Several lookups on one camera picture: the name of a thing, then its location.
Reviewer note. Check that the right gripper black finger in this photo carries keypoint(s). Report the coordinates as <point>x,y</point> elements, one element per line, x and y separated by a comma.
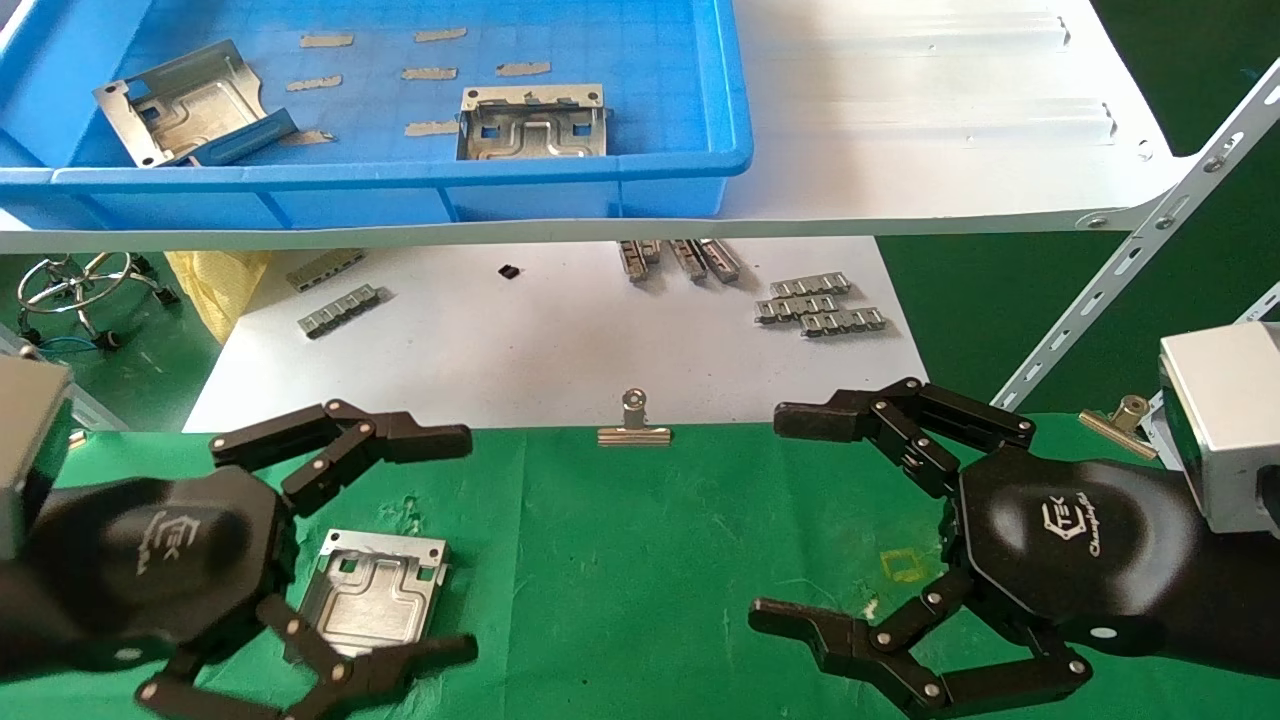
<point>835,420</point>
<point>862,650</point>

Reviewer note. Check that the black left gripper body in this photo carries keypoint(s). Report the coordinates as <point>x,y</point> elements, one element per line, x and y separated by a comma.
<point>160,550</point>

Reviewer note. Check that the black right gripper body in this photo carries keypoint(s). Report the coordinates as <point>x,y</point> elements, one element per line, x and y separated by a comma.
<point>1070,540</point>

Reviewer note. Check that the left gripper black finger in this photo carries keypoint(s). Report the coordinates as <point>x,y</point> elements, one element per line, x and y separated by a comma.
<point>400,665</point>
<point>400,438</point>

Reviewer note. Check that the stamped metal bracket plate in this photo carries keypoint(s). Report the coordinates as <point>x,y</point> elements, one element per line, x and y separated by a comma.
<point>190,105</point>
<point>530,130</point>
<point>375,600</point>

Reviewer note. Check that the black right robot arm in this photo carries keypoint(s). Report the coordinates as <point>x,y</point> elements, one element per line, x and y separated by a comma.
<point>1235,600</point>

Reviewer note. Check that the grey notched metal strip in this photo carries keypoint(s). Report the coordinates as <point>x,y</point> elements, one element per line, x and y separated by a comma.
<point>340,311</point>
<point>325,270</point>
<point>810,285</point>
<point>633,260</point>
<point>688,260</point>
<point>845,322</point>
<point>795,309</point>
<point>720,260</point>

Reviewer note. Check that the brass binder clip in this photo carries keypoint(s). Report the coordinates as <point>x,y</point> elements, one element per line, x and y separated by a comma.
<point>1115,428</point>

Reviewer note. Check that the white flat board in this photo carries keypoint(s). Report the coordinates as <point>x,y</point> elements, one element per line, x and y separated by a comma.
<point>520,350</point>

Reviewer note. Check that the silver binder clip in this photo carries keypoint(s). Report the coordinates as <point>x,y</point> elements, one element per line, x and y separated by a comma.
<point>634,433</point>

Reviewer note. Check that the chrome stool base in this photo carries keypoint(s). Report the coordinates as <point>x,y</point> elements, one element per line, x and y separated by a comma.
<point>78,297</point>

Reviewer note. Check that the white metal shelf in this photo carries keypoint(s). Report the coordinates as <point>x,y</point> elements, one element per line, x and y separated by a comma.
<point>900,150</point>

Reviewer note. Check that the tan tape strip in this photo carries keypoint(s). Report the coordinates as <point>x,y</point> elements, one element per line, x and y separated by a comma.
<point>430,73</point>
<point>327,41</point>
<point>523,69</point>
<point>430,128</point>
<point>440,35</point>
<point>314,83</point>

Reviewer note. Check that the blue plastic bin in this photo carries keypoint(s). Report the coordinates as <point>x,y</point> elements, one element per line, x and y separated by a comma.
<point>650,100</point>

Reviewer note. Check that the grey metal frame rail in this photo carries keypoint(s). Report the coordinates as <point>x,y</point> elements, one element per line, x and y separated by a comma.
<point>95,410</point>

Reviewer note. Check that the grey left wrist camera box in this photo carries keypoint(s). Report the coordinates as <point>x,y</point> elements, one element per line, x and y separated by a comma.
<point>30,450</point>

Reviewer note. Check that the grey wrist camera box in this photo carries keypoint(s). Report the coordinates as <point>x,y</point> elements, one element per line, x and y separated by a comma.
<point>30,450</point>
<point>1225,430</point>

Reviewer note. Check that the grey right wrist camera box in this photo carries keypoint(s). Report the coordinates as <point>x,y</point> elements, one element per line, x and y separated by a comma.
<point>1225,430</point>

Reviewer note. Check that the white perforated rack post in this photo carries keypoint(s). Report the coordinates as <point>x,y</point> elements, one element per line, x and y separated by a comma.
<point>1130,260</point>
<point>1262,303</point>

